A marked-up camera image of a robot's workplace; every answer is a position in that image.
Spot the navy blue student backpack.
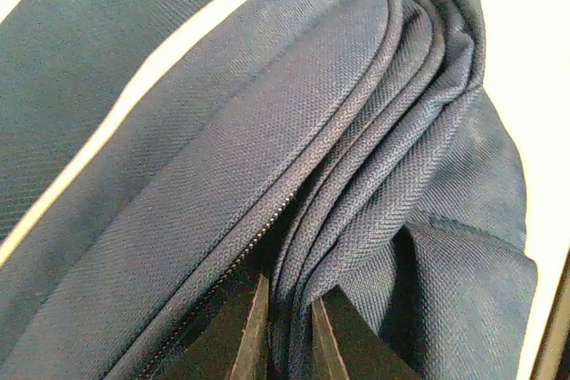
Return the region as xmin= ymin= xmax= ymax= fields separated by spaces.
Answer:
xmin=1 ymin=0 xmax=537 ymax=379

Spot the black aluminium frame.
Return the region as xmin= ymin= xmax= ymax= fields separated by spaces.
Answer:
xmin=528 ymin=243 xmax=569 ymax=379

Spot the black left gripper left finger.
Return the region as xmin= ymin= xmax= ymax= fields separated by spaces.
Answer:
xmin=156 ymin=263 xmax=269 ymax=379

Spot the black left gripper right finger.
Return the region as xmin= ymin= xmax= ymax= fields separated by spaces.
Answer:
xmin=312 ymin=287 xmax=419 ymax=380

